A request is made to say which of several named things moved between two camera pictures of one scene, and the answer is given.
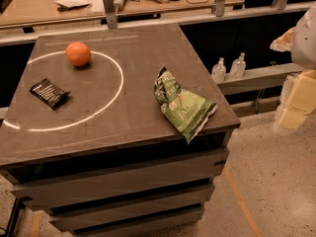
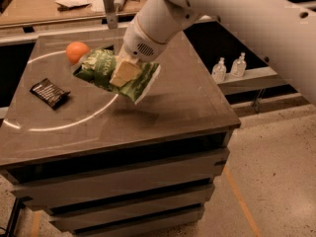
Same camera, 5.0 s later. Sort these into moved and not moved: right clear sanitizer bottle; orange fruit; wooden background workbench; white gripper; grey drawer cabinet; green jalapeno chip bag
Moved: white gripper; green jalapeno chip bag
Not moved: grey drawer cabinet; wooden background workbench; right clear sanitizer bottle; orange fruit
